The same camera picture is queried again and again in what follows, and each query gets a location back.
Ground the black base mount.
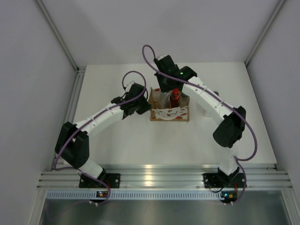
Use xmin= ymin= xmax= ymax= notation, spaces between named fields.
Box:
xmin=79 ymin=172 xmax=121 ymax=188
xmin=202 ymin=173 xmax=224 ymax=189

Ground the burlap watermelon canvas bag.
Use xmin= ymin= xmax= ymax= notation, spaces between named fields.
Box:
xmin=148 ymin=88 xmax=190 ymax=122

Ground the aluminium mounting rail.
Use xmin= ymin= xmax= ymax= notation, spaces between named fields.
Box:
xmin=37 ymin=165 xmax=293 ymax=190

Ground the slotted cable duct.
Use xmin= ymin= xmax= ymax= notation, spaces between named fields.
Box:
xmin=46 ymin=190 xmax=233 ymax=200

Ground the beige bottle grey cap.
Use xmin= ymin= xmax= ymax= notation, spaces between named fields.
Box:
xmin=180 ymin=93 xmax=189 ymax=108

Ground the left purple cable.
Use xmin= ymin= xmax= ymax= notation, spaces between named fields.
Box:
xmin=53 ymin=70 xmax=148 ymax=206

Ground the purple cable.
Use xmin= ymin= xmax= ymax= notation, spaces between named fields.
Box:
xmin=142 ymin=45 xmax=257 ymax=203
xmin=53 ymin=70 xmax=148 ymax=206

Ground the red liquid bottle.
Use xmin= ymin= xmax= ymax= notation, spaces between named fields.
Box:
xmin=170 ymin=88 xmax=180 ymax=108

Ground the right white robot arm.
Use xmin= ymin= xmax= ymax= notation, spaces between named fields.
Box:
xmin=154 ymin=55 xmax=246 ymax=186

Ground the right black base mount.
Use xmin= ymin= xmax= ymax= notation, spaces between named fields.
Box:
xmin=202 ymin=173 xmax=224 ymax=189

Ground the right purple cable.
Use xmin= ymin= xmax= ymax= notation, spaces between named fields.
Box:
xmin=142 ymin=45 xmax=257 ymax=203

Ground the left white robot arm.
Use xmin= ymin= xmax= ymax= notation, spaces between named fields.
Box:
xmin=55 ymin=83 xmax=151 ymax=188

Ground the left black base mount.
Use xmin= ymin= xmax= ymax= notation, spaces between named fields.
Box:
xmin=79 ymin=172 xmax=121 ymax=188

